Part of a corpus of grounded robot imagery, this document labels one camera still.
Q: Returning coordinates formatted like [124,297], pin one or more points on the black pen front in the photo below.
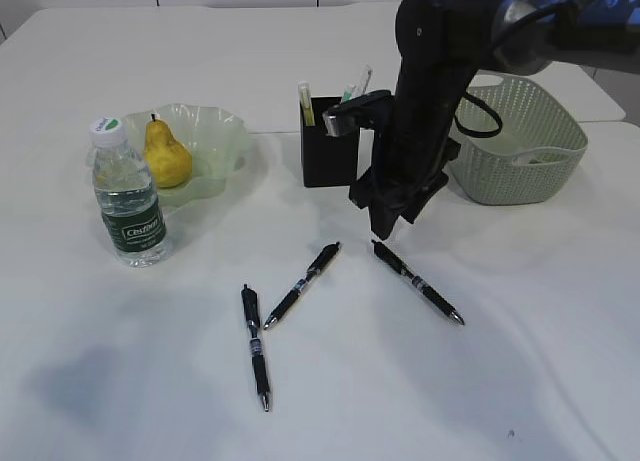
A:
[253,323]

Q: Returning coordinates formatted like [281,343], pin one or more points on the green woven plastic basket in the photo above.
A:
[533,120]

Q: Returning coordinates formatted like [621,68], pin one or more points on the clear water bottle green label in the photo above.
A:
[127,197]

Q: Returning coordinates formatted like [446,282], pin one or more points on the black pen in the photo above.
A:
[323,259]
[253,323]
[387,256]

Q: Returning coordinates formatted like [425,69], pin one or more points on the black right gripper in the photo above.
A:
[408,158]

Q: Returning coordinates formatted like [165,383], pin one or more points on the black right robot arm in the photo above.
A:
[442,45]

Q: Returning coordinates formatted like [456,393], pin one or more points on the black square pen holder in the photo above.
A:
[327,161]

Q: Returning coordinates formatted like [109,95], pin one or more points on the yellow utility knife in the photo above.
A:
[306,103]

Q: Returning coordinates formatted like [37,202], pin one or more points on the green utility knife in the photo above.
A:
[348,93]

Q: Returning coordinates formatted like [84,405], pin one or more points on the yellow pear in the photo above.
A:
[169,161]

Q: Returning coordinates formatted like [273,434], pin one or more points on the pale green wavy plate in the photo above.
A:
[216,138]

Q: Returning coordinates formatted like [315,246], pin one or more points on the clear plastic ruler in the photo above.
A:
[364,81]

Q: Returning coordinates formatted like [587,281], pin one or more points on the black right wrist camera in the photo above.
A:
[352,113]

